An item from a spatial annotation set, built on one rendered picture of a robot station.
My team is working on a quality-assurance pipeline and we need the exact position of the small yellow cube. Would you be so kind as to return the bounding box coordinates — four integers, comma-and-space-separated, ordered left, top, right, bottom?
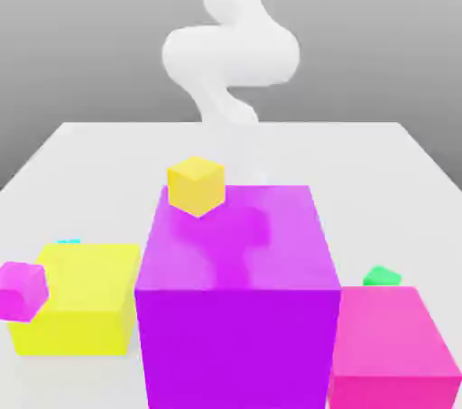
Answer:
166, 155, 226, 218

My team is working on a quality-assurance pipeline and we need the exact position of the small green cube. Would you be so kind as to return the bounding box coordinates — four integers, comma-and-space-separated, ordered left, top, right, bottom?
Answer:
362, 265, 402, 287

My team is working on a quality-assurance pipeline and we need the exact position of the small magenta cube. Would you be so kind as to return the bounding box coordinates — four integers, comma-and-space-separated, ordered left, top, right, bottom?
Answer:
0, 261, 51, 324

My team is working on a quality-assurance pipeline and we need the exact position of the large purple box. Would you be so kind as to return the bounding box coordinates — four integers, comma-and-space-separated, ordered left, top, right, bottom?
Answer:
134, 184, 343, 409

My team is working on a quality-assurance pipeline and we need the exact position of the large yellow box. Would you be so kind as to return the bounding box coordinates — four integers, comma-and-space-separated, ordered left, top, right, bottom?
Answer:
7, 242, 142, 357

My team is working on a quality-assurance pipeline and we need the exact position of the large pink box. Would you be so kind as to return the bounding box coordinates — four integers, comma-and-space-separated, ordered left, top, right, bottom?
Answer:
327, 284, 462, 409

